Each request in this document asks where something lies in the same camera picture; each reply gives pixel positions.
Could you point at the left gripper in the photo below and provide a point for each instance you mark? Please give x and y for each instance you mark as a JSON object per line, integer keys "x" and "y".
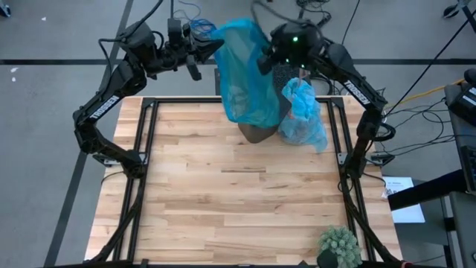
{"x": 180, "y": 52}

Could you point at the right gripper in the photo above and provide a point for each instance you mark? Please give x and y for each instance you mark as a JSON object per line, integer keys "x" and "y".
{"x": 282, "y": 48}

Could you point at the teal trash bag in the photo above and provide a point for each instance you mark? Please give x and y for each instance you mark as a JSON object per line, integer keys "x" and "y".
{"x": 241, "y": 89}

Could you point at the light blue trash bag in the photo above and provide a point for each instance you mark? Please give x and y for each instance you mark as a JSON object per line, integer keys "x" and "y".
{"x": 303, "y": 123}

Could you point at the dark grey trash bin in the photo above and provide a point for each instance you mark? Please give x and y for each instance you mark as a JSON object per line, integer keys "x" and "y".
{"x": 256, "y": 136}

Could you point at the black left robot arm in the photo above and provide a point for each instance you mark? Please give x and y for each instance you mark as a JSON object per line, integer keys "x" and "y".
{"x": 104, "y": 108}

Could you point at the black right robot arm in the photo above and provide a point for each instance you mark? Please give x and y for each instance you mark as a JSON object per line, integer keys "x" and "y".
{"x": 357, "y": 93}

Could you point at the black perforated floor mat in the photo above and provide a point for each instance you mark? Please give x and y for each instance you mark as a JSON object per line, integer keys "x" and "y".
{"x": 282, "y": 76}

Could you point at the black power strip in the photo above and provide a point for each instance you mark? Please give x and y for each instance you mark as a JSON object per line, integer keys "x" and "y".
{"x": 326, "y": 18}

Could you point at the green succulent plant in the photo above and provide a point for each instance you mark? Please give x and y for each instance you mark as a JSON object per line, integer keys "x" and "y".
{"x": 342, "y": 242}

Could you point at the black stand base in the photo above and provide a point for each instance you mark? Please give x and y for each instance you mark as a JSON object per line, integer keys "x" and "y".
{"x": 451, "y": 11}

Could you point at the black box with white label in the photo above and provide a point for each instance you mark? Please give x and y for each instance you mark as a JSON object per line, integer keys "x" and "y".
{"x": 461, "y": 106}

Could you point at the black caster wheel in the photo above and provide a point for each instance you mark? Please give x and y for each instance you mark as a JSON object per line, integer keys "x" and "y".
{"x": 4, "y": 11}

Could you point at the white paper sheet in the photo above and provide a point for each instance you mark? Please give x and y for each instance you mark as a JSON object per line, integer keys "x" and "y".
{"x": 409, "y": 215}

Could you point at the dark laptop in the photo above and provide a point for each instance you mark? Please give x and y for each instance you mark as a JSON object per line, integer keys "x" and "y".
{"x": 470, "y": 167}

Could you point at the grey cabinet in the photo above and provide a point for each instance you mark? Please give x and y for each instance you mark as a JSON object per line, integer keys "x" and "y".
{"x": 465, "y": 231}

